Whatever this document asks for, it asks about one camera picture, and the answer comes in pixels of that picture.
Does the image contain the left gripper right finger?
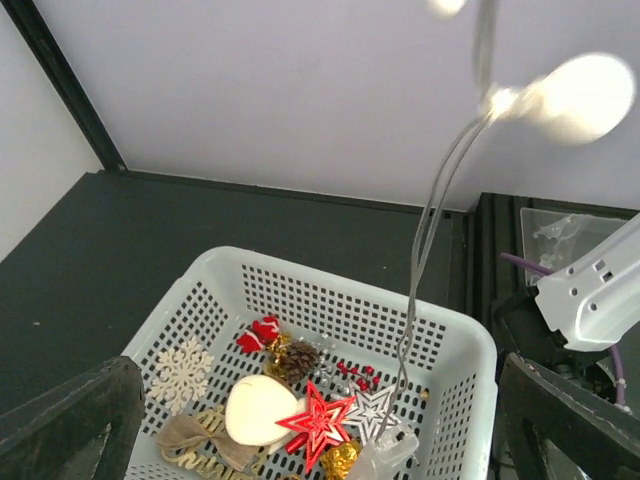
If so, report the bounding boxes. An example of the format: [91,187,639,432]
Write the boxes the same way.
[499,353,639,479]

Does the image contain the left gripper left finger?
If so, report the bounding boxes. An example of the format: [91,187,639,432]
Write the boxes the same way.
[1,356,145,479]

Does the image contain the white perforated plastic basket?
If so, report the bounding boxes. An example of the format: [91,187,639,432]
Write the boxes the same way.
[124,247,497,479]

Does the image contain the white bulb string lights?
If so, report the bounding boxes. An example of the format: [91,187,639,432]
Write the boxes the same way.
[355,0,637,480]

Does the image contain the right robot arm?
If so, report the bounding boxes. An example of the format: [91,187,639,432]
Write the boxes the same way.
[494,216,639,369]

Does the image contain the gold christmas word ornament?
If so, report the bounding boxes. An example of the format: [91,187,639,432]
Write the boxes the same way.
[158,406,268,479]

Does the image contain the burlap bow ornament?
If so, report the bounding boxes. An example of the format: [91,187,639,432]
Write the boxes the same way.
[155,414,260,471]

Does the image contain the white wooden snowflake ornament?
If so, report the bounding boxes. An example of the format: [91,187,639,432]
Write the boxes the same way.
[149,337,214,416]

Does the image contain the cream wooden heart ornament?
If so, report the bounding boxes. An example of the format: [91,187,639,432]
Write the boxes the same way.
[224,375,299,447]

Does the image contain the silver star ornament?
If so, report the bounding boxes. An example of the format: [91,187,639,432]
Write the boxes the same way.
[344,381,394,445]

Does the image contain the red berry sprig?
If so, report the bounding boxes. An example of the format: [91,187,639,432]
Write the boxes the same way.
[336,361,381,393]

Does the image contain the gold gift box ornament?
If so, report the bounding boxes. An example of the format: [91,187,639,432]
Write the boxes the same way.
[320,438,362,480]

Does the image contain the pinecone with gold bow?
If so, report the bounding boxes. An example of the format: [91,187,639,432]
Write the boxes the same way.
[264,336,320,386]

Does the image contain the red star ornament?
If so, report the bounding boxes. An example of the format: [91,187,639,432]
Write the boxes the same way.
[275,380,356,475]

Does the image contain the right black corner post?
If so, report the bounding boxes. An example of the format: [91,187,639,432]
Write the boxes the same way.
[1,0,128,172]

